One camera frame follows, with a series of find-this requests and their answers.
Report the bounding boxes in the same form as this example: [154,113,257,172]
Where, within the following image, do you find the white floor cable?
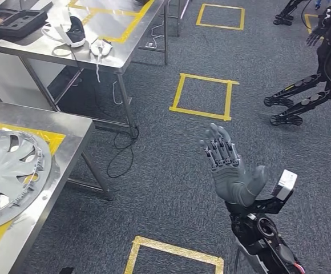
[150,2,166,49]

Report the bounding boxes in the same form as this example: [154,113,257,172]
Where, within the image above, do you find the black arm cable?
[233,247,240,274]

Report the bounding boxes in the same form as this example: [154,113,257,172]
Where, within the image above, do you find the small steel table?
[0,99,115,274]

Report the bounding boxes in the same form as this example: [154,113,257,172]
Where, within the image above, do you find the steel table white top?
[0,0,166,139]

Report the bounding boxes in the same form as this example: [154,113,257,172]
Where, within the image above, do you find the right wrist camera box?
[272,169,298,202]

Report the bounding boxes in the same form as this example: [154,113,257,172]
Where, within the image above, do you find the yellow tape table outline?
[68,0,155,44]

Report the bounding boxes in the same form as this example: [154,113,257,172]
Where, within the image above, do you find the black foam tray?
[0,8,48,41]

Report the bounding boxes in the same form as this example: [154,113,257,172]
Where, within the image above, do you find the silver wheel hubcap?
[0,130,53,233]

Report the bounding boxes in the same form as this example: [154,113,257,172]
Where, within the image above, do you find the black humanoid robot legs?
[273,0,309,26]

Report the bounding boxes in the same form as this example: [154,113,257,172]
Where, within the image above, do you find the large yellow tape rectangle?
[0,120,67,265]

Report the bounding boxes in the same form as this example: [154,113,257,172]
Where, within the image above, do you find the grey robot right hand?
[199,123,269,208]

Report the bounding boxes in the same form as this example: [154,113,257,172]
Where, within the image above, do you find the metal frame table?
[138,0,192,65]

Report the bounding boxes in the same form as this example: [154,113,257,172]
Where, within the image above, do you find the yellow floor tape outline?
[124,236,224,274]
[304,14,324,41]
[169,72,240,122]
[196,3,246,31]

